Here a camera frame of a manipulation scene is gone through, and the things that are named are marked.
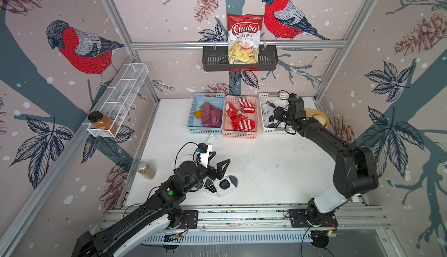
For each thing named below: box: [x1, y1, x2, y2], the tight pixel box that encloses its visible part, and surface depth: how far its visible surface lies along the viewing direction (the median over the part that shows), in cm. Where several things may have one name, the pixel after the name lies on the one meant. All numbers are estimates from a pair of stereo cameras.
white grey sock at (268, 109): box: [261, 101, 279, 128], surface depth 109 cm
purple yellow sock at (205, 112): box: [194, 101, 214, 120], surface depth 111 cm
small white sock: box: [204, 133, 216, 145], surface depth 99 cm
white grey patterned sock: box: [203, 175, 239, 198], surface depth 83 cm
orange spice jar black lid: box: [87, 110, 118, 135], surface depth 62 cm
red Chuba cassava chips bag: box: [226, 13, 265, 64], surface depth 87 cm
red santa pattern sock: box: [231, 112, 256, 132], surface depth 106 cm
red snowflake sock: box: [224, 102, 242, 120], surface depth 112 cm
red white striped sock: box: [237, 97, 256, 114], surface depth 113 cm
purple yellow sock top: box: [201, 102, 223, 128], surface depth 105 cm
